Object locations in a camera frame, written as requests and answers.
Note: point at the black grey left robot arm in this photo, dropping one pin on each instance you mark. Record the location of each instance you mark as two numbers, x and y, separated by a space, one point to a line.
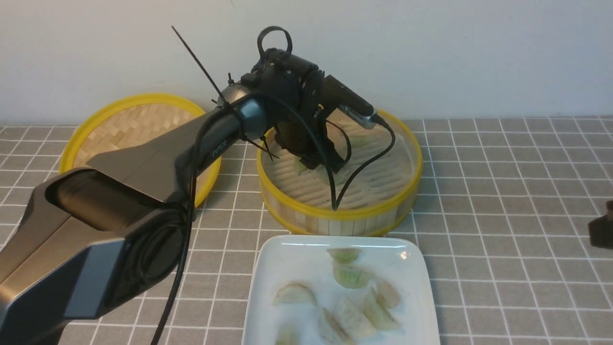
95 237

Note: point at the grey checked tablecloth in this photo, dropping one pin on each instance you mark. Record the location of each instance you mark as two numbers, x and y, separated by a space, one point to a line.
501 219

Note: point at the bamboo steamer lid yellow rim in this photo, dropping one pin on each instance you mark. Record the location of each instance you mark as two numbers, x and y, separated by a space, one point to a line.
129 122

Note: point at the green dumpling plate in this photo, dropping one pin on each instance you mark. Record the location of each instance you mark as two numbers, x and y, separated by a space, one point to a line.
344 256
351 277
377 314
287 335

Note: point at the white dumpling plate bottom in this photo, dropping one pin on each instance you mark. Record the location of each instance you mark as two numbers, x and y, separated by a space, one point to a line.
330 331

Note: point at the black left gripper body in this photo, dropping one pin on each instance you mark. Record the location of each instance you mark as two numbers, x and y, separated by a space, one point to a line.
293 88

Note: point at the white dumpling plate centre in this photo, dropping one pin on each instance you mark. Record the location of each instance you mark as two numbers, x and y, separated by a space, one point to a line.
353 321

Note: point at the green dumpling plate top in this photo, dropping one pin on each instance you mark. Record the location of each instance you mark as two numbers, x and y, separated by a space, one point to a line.
344 256

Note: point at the white dumpling plate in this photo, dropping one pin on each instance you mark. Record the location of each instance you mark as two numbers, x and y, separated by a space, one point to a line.
330 331
353 321

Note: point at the green dumpling plate bottom left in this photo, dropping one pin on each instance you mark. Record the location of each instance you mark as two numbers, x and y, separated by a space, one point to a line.
287 335

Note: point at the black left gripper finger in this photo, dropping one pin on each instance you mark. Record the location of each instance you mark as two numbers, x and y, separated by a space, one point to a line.
333 160

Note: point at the pale dumpling plate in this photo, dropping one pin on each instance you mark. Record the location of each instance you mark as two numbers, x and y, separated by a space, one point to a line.
387 294
294 293

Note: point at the green dumpling beside pink one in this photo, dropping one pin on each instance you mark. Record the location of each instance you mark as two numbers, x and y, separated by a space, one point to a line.
359 141

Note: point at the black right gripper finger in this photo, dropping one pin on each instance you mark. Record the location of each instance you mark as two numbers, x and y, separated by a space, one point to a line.
601 229

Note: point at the white steamer liner paper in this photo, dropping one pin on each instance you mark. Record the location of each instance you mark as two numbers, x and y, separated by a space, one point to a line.
375 184

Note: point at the white square plate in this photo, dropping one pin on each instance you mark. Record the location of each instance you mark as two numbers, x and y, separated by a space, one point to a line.
305 259

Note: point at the bamboo steamer basket yellow rim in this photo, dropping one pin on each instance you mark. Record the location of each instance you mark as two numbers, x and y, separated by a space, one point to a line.
370 221

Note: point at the pale dumpling plate left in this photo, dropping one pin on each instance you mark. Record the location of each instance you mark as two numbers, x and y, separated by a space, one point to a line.
294 293

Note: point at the pale dumpling plate right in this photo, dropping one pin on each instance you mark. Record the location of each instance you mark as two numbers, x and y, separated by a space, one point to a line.
387 294

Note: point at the green dumpling plate lower right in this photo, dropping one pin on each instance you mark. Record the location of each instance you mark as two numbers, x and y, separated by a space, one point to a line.
377 314

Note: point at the green dumpling plate upper middle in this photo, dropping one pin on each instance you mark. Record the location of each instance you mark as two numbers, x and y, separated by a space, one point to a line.
351 277

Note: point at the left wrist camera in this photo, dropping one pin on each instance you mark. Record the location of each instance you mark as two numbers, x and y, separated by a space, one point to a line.
337 97

